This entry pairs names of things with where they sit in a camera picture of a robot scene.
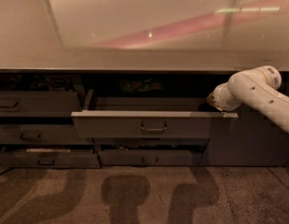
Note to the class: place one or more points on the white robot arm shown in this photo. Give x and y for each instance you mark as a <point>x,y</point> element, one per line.
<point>257,88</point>

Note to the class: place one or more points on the dark drawer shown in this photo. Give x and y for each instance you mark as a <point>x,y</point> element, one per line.
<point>60,160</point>
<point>148,118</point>
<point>38,104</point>
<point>41,135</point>
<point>149,157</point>
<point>149,142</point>

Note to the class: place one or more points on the dark round object in drawer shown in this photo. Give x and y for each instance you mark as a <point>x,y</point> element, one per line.
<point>57,84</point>

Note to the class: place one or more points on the dark right cabinet door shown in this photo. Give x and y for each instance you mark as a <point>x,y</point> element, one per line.
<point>251,140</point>

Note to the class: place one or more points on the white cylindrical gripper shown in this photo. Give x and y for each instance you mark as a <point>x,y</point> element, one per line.
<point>219,99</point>

